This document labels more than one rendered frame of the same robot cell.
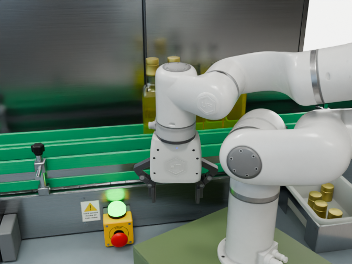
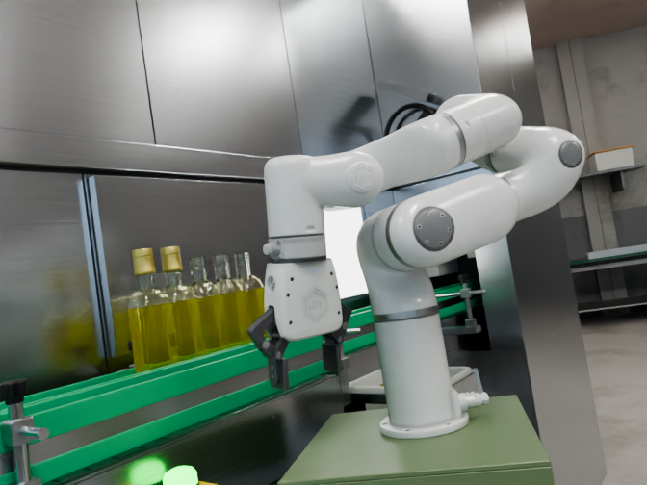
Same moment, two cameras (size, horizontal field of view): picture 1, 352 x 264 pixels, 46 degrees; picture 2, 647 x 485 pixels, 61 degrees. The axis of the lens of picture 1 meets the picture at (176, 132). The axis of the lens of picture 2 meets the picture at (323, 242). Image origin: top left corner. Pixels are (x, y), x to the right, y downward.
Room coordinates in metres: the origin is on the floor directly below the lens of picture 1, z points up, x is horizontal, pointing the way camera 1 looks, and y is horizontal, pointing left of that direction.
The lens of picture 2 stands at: (0.16, 0.46, 1.08)
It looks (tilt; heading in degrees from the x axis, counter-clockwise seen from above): 3 degrees up; 318
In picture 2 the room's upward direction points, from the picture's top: 9 degrees counter-clockwise
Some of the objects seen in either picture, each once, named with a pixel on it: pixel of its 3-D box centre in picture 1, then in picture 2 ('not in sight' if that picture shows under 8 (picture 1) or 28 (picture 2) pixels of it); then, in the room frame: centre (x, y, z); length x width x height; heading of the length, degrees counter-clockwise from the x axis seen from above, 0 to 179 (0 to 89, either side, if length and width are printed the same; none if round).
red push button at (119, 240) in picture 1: (119, 237); not in sight; (0.80, 0.14, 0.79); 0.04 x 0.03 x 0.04; 101
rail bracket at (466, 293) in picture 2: not in sight; (461, 313); (1.11, -0.89, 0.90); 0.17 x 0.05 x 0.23; 11
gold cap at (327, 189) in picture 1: (326, 191); not in sight; (1.00, -0.43, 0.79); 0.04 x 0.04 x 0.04
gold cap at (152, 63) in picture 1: (152, 66); (143, 262); (1.06, 0.06, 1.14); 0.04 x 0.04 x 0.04
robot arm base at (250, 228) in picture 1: (256, 227); (425, 369); (0.67, -0.16, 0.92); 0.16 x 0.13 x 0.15; 46
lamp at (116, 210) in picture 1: (117, 208); (180, 479); (0.85, 0.14, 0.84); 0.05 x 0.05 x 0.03
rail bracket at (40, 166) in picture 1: (40, 175); (29, 443); (0.83, 0.32, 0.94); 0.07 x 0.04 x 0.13; 11
